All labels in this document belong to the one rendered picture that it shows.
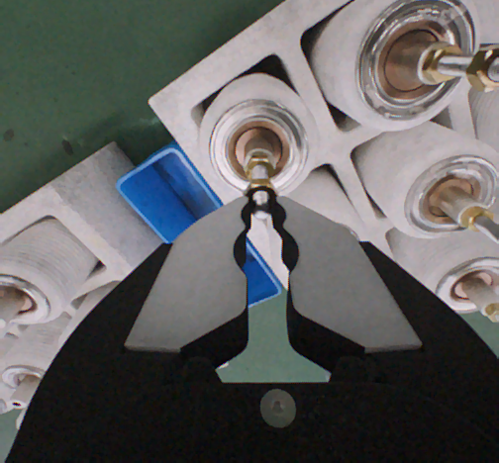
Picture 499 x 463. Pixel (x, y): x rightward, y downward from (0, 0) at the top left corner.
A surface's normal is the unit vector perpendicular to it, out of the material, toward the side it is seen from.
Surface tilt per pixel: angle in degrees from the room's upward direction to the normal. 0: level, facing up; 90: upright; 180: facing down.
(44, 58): 0
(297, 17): 0
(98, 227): 90
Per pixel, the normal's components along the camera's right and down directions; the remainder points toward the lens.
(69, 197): 0.88, -0.41
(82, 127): 0.00, 0.50
